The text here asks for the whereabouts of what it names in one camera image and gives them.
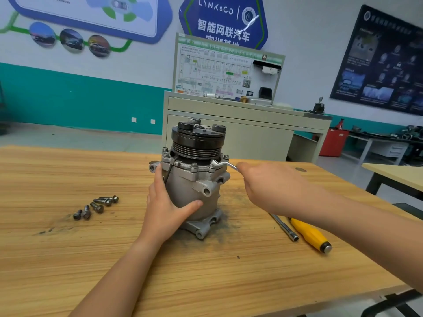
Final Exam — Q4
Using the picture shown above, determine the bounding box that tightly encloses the person's right hand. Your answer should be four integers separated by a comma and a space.
237, 160, 326, 219

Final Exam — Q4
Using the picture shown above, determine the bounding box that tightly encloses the round photo wall decal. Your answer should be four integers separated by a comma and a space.
29, 22, 57, 48
59, 28, 85, 53
88, 34, 111, 59

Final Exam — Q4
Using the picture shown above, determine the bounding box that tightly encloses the beige workbench cabinet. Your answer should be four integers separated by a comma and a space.
162, 91, 333, 162

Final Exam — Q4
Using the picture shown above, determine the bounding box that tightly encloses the white wiring display board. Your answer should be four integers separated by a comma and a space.
172, 33, 286, 105

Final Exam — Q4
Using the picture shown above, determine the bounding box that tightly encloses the small black device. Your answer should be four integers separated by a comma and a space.
311, 97, 326, 115

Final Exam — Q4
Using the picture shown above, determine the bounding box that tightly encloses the silver L-shaped socket wrench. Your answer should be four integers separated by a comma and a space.
269, 213, 300, 243

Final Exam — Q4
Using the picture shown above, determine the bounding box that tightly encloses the blue rounded infographic panel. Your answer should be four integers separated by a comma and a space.
5, 0, 174, 44

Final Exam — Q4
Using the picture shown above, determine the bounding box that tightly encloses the black bench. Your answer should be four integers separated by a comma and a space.
394, 203, 423, 218

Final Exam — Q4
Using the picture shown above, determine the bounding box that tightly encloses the red cabinet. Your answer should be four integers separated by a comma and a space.
319, 129, 350, 158

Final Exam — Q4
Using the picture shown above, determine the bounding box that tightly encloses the person's left hand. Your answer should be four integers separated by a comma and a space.
136, 167, 204, 248

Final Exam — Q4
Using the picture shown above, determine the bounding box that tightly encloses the yellow handled screwdriver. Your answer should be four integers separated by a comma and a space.
289, 217, 333, 254

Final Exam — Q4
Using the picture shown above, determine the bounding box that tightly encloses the grey metal compressor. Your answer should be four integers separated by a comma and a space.
148, 118, 231, 241

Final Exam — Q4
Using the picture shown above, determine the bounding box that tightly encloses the person's right forearm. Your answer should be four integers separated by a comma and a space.
304, 193, 423, 295

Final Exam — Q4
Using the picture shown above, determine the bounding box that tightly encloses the wooden side table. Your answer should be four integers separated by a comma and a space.
361, 163, 423, 195

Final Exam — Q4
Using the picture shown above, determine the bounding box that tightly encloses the dark wall poster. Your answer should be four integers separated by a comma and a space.
330, 4, 423, 116

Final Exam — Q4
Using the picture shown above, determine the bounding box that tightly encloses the person's left forearm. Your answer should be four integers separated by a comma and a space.
69, 236, 163, 317

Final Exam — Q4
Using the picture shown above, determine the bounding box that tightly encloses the dark equipment pile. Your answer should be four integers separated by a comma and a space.
398, 126, 423, 143

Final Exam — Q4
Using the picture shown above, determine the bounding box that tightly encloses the blue hexagon wall sign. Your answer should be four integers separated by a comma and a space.
178, 0, 269, 50

